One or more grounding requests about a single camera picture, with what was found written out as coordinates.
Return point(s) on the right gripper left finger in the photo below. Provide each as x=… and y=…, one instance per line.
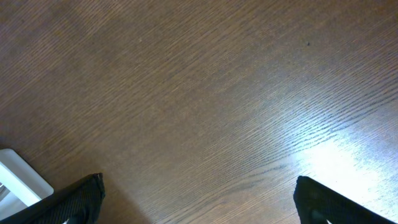
x=80, y=202

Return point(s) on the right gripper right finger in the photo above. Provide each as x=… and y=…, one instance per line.
x=318, y=204

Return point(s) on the white plastic cutlery tray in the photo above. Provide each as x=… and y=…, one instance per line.
x=21, y=185

